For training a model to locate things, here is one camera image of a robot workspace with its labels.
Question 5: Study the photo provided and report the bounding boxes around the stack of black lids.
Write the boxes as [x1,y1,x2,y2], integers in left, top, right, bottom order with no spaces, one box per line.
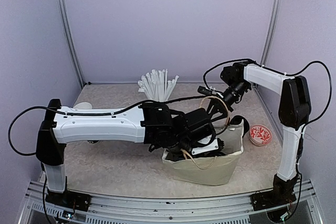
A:
[230,115,250,137]

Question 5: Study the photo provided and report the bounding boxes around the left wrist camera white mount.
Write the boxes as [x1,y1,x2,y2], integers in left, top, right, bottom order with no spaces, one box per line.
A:
[191,136,225,156]

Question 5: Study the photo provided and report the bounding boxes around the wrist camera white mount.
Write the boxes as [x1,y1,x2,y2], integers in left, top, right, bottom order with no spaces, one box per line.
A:
[197,86,223,99]
[191,136,225,156]

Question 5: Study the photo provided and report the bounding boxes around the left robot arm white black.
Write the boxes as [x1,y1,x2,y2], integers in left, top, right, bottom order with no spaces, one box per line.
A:
[36,99,219,206]

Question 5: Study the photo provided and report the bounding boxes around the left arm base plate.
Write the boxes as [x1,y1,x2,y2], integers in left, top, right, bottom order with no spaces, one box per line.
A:
[46,190,91,212]

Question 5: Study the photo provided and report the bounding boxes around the stack of paper cups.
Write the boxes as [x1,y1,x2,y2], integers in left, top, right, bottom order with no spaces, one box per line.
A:
[74,102,99,144]

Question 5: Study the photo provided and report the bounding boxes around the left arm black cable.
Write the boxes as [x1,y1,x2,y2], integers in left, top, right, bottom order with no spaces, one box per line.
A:
[7,94,211,156]

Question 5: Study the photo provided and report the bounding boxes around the cup holding white straws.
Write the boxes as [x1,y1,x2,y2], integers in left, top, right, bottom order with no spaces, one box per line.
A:
[138,69,179,102]

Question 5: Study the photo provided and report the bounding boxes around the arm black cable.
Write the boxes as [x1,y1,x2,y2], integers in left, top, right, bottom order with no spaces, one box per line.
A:
[203,58,333,125]
[7,94,211,156]

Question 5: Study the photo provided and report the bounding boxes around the red patterned white bowl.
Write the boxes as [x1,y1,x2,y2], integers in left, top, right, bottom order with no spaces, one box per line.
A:
[249,124,272,146]

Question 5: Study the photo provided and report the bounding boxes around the cream paper takeout bag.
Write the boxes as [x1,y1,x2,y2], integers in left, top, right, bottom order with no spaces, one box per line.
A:
[162,118,244,186]

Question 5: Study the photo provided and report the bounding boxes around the right aluminium corner post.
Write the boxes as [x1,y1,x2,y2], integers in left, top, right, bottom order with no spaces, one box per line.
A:
[260,0,281,66]

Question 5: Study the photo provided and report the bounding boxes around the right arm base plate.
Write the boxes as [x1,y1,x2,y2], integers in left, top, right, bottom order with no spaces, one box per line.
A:
[250,190,297,211]

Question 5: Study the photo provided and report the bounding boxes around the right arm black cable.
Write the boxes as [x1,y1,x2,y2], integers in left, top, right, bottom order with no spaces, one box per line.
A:
[203,58,333,125]

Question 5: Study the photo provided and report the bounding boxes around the aluminium front frame rail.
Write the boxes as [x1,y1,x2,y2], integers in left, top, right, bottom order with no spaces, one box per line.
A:
[15,180,325,223]

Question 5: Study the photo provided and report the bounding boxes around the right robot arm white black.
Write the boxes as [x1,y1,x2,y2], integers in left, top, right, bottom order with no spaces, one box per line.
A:
[220,59,311,205]

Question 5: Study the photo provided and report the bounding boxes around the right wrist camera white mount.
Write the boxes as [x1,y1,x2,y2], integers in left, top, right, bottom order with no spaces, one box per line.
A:
[197,86,223,99]

